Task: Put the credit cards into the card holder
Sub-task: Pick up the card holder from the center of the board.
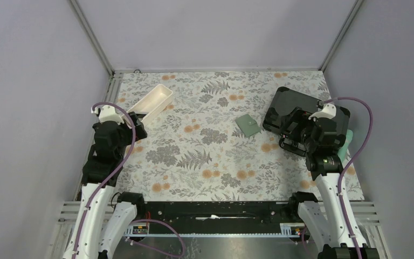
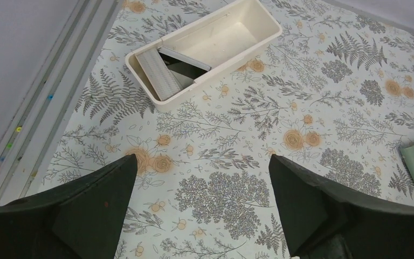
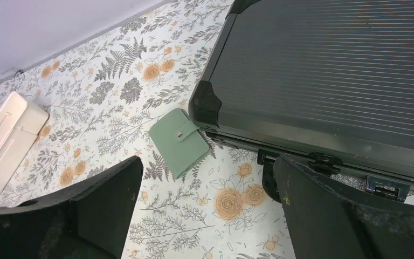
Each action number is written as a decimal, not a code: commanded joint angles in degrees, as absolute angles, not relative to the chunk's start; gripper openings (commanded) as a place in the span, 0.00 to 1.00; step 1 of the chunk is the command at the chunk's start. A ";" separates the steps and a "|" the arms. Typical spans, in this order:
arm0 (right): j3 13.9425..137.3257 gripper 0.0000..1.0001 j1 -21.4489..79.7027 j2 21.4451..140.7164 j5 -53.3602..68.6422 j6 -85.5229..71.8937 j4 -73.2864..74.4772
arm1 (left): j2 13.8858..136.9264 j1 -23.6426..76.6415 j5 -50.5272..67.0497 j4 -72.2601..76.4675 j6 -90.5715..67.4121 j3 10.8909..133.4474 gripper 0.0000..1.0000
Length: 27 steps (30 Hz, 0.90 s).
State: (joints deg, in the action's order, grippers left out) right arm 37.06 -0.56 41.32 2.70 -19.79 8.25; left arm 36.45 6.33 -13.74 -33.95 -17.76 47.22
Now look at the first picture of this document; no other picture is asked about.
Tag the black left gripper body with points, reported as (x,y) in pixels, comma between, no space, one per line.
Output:
(126,133)

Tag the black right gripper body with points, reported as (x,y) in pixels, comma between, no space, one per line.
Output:
(303,130)

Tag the green card holder wallet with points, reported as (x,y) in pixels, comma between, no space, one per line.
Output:
(247,125)

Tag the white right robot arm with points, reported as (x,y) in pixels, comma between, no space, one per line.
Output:
(331,224)

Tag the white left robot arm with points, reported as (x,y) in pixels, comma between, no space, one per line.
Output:
(91,236)

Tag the mint green cylindrical object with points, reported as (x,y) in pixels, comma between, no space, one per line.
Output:
(342,152)

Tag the black hard carrying case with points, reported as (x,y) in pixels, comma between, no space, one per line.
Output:
(283,103)

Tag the white rectangular plastic tray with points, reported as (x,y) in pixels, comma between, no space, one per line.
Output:
(153,103)

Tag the floral patterned table mat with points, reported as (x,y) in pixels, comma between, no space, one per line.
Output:
(195,151)

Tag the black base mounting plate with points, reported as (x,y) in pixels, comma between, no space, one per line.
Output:
(219,218)

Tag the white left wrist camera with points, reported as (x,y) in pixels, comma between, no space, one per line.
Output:
(107,113)

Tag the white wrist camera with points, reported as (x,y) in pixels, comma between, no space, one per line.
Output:
(328,111)
(107,113)

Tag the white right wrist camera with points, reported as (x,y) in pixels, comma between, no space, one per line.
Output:
(328,111)

